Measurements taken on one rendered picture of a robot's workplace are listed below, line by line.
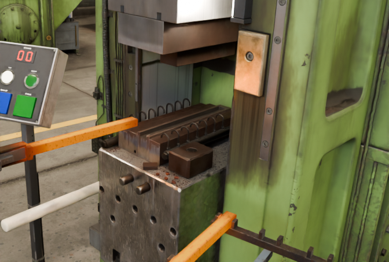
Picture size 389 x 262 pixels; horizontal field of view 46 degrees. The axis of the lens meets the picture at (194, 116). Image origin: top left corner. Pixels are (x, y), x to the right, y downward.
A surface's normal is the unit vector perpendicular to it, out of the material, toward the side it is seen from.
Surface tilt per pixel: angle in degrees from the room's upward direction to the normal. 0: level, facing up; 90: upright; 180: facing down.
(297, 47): 90
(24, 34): 93
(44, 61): 60
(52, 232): 0
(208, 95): 90
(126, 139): 90
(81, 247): 0
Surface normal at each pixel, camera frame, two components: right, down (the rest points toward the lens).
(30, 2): 0.58, 0.31
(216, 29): 0.74, 0.27
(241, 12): -0.67, 0.22
